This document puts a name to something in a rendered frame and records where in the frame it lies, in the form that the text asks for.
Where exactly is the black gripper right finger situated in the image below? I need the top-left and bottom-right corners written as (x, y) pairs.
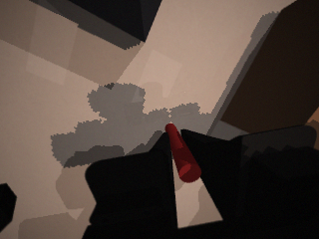
top-left (180, 125), bottom-right (317, 219)

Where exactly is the dark red peg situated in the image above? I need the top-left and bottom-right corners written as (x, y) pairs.
top-left (165, 123), bottom-right (201, 183)

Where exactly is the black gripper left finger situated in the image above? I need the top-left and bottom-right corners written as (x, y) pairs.
top-left (85, 132), bottom-right (178, 229)

